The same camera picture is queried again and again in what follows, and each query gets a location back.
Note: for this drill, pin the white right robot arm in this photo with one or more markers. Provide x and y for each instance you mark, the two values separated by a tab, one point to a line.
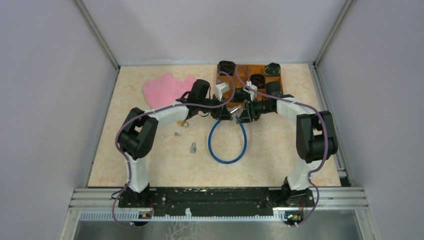
315	138

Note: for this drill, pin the brass padlock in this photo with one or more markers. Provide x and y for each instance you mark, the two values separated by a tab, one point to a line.
183	123

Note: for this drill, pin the wooden compartment tray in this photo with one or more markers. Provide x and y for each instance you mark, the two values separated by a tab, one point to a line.
242	73

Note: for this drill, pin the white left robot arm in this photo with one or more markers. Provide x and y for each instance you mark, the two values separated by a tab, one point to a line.
135	139

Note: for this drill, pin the pink cloth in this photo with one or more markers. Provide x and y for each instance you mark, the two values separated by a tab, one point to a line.
164	90

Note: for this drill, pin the grey combination lock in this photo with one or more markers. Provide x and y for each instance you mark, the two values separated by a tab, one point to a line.
193	148

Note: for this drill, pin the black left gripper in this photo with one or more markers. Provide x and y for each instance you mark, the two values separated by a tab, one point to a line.
222	113

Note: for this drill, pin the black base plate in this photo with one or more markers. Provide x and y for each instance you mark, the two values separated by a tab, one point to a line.
216	201

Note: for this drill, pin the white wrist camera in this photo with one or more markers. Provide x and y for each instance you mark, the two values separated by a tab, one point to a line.
221	89
250	90

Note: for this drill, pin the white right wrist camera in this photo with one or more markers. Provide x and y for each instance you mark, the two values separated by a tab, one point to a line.
250	90

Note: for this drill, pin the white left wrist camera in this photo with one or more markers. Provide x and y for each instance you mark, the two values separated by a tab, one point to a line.
221	89

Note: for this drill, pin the grey slotted cable duct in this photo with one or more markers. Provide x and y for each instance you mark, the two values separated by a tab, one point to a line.
278	214

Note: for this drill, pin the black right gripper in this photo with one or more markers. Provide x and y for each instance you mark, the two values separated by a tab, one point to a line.
249	114

